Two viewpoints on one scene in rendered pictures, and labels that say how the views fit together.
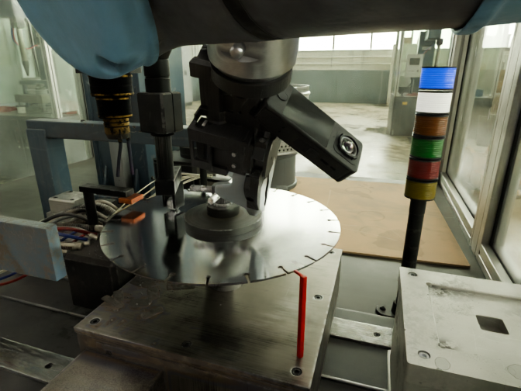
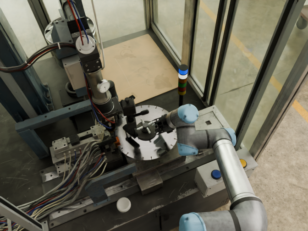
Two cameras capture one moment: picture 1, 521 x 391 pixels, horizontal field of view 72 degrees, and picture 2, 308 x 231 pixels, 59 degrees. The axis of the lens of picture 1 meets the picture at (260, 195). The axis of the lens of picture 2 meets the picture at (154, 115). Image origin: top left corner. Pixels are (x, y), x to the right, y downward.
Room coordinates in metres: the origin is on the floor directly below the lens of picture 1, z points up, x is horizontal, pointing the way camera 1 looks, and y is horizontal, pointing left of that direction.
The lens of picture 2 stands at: (-0.14, 0.47, 2.12)
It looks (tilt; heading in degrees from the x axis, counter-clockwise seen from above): 55 degrees down; 322
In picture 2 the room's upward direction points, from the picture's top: 4 degrees counter-clockwise
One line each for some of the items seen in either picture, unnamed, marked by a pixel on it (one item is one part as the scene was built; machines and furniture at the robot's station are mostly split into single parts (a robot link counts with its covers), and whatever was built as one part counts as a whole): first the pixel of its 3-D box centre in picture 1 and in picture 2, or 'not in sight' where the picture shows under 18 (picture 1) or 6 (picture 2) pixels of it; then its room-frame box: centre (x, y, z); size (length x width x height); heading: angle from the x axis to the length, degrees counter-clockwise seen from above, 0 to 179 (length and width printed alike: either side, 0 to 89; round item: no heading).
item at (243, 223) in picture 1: (223, 212); (145, 129); (0.48, 0.05, 0.96); 0.11 x 0.11 x 0.03
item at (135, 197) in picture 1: (112, 207); (109, 144); (0.54, 0.24, 0.95); 0.10 x 0.03 x 0.07; 72
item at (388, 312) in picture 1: (401, 309); not in sight; (0.53, -0.25, 0.76); 0.09 x 0.03 x 0.03; 72
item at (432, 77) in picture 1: (436, 77); (183, 69); (0.53, -0.25, 1.14); 0.05 x 0.04 x 0.03; 162
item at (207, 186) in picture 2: not in sight; (224, 173); (0.08, -0.13, 0.82); 0.28 x 0.11 x 0.15; 72
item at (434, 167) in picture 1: (423, 167); (182, 86); (0.53, -0.25, 1.02); 0.05 x 0.04 x 0.03; 162
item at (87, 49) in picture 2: not in sight; (83, 46); (0.66, 0.17, 1.45); 0.35 x 0.07 x 0.28; 162
